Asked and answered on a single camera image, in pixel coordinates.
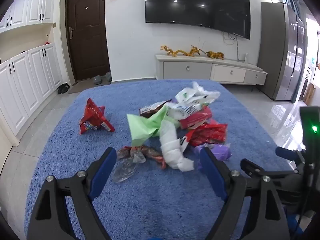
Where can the white tv console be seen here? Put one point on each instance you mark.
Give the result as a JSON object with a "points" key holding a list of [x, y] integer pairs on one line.
{"points": [[187, 70]]}

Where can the clear plastic wrapper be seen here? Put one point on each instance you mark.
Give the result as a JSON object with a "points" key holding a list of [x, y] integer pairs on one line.
{"points": [[125, 170]]}

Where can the golden tiger figurine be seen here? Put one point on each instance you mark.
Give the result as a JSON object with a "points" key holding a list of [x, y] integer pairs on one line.
{"points": [[215, 54]]}

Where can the washing machine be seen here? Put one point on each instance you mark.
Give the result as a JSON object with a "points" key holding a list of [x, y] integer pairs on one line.
{"points": [[306, 82]]}

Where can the large red wrapper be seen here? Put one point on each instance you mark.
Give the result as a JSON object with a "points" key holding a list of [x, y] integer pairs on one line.
{"points": [[210, 133]]}

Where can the white tissue paper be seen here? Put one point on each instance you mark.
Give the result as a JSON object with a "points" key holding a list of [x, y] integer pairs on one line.
{"points": [[172, 145]]}

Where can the white wall cabinets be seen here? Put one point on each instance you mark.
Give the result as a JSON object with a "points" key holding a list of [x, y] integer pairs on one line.
{"points": [[35, 2]]}

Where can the purple plastic bag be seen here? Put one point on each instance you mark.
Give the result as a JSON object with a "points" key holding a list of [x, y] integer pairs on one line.
{"points": [[221, 152]]}

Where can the red paper box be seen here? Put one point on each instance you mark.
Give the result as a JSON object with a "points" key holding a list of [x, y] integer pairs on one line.
{"points": [[196, 118]]}

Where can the white plastic bag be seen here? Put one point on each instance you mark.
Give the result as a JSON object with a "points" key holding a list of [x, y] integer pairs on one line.
{"points": [[192, 96]]}

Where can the pair of black shoes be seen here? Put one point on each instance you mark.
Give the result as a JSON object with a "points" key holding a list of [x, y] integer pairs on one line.
{"points": [[63, 88]]}

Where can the green plastic bag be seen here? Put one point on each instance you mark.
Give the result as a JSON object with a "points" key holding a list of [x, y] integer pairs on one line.
{"points": [[142, 127]]}

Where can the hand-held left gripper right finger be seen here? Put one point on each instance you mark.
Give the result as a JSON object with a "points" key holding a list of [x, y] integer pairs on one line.
{"points": [[212, 175]]}

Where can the brown doormat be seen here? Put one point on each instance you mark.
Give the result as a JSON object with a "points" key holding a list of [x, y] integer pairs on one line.
{"points": [[77, 89]]}

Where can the golden dragon figurine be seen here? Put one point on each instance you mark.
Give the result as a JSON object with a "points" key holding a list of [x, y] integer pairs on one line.
{"points": [[175, 52]]}

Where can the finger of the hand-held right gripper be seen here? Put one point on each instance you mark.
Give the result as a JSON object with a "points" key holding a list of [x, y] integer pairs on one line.
{"points": [[250, 166], [287, 153]]}

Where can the cardboard box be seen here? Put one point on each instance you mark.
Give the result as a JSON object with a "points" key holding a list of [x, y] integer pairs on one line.
{"points": [[309, 93]]}

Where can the grey slipper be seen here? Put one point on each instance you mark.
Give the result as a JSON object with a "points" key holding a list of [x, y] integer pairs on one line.
{"points": [[108, 76], [97, 80]]}

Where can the wall-mounted black television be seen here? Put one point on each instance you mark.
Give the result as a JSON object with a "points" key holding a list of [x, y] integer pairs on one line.
{"points": [[195, 2]]}

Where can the dark brown door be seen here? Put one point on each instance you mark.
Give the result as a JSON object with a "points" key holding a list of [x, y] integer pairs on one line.
{"points": [[87, 42]]}

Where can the white base cabinets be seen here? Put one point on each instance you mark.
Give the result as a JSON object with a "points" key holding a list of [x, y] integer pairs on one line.
{"points": [[25, 85]]}

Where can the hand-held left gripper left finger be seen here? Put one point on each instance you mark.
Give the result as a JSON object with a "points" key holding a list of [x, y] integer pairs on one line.
{"points": [[102, 172]]}

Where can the red snack packet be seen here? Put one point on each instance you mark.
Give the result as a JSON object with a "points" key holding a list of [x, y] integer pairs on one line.
{"points": [[93, 117]]}

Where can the grey refrigerator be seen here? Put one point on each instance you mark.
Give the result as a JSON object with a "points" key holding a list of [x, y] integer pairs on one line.
{"points": [[272, 55]]}

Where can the dark brown snack wrapper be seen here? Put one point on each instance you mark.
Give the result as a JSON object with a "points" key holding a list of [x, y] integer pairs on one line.
{"points": [[152, 108]]}

